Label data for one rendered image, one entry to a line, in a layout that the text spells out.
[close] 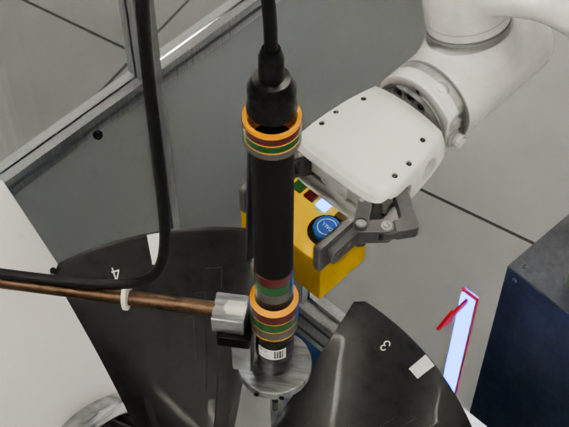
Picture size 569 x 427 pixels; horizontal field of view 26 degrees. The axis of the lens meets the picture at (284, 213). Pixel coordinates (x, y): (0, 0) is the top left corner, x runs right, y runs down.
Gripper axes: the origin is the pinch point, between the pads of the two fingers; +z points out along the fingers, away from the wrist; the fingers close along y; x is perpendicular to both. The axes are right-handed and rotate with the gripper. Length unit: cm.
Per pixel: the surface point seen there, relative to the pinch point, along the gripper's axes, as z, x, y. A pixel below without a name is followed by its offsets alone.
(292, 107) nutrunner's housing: 1.9, 17.5, -2.1
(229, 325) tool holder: 5.6, -11.9, 1.9
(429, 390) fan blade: -20, -51, -4
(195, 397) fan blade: 5.2, -34.6, 8.5
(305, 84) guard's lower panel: -79, -98, 70
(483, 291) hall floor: -106, -166, 35
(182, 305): 7.3, -11.3, 6.1
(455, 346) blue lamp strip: -32, -60, 0
